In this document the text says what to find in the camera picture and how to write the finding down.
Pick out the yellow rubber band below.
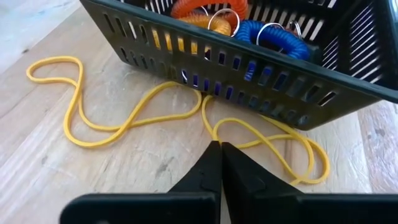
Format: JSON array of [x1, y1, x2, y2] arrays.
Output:
[[26, 55, 203, 149], [201, 95, 331, 187]]

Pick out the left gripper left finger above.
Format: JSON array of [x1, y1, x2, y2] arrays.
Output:
[[59, 140, 222, 224]]

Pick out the yellow coil wrist keychain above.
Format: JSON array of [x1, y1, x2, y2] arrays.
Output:
[[152, 14, 233, 54]]

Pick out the orange-red coil wrist keychain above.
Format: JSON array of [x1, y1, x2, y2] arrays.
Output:
[[170, 0, 249, 32]]

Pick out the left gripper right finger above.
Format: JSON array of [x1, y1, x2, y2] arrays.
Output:
[[222, 142, 398, 224]]

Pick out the black slotted plastic basket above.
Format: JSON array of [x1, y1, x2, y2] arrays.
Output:
[[80, 0, 398, 131]]

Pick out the blue coil wrist keychain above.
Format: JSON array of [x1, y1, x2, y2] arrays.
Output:
[[233, 20, 312, 88]]

